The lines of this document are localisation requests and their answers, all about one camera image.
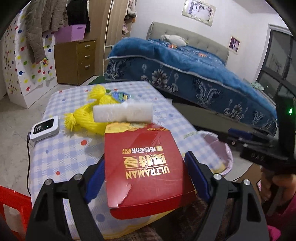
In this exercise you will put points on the red Ultraman box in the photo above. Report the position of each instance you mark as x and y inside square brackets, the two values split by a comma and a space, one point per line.
[144, 171]

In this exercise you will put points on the wooden wardrobe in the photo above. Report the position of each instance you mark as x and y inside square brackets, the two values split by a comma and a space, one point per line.
[107, 18]

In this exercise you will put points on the grey upholstered bed frame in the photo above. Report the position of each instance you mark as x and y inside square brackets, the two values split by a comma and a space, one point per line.
[196, 46]

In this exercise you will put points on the pink lined trash bin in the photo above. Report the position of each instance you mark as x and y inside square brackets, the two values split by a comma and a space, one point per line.
[219, 155]

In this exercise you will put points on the white portable wifi device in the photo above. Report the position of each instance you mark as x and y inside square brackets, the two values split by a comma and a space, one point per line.
[45, 129]

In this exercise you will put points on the red plastic stool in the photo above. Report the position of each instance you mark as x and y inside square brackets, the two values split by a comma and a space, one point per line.
[16, 209]

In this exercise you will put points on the white foam block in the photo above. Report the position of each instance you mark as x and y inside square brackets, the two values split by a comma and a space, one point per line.
[126, 112]

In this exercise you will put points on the white pillow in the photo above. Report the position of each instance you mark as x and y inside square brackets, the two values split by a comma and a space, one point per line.
[174, 40]

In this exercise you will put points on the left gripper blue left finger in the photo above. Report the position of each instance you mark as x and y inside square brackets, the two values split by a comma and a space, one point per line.
[94, 176]

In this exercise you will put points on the blue floral blanket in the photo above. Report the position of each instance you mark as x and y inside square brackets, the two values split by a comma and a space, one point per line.
[130, 60]

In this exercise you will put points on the person's right hand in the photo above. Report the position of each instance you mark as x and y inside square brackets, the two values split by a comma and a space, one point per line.
[287, 182]

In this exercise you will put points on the white polka dot cabinet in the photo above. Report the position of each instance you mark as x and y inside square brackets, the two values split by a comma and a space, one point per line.
[26, 81]

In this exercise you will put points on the yellow mesh net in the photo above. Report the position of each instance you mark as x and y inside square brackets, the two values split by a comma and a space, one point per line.
[82, 118]

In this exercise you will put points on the brown cardboard sheet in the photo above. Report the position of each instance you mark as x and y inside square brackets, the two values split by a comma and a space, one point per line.
[253, 174]

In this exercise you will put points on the checkered blue tablecloth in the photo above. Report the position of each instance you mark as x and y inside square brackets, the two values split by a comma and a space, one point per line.
[62, 156]

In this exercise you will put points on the purple storage box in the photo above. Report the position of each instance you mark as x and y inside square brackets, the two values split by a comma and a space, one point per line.
[70, 34]

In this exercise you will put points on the colourful blue green packet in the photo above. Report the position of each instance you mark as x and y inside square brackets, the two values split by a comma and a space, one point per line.
[120, 96]

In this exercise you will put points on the hanging pink clothes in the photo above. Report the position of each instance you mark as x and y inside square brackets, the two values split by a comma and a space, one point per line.
[130, 17]

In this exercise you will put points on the dark framed window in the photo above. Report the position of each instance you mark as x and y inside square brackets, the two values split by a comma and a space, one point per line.
[277, 75]

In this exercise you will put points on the brown quilted jacket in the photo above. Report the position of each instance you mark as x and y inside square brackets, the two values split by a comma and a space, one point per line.
[43, 16]

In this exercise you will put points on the black jacket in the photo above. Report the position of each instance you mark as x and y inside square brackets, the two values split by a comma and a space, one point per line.
[77, 12]

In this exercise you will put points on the wall picture poster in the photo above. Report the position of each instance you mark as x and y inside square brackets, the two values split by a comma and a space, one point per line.
[199, 11]

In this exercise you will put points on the small purple wall picture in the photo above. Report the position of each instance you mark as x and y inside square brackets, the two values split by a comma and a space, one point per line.
[234, 44]

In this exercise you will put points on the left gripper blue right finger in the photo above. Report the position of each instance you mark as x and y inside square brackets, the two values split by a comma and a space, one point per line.
[200, 175]

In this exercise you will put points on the brown drawer cabinet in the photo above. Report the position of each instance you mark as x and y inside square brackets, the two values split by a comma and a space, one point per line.
[74, 61]

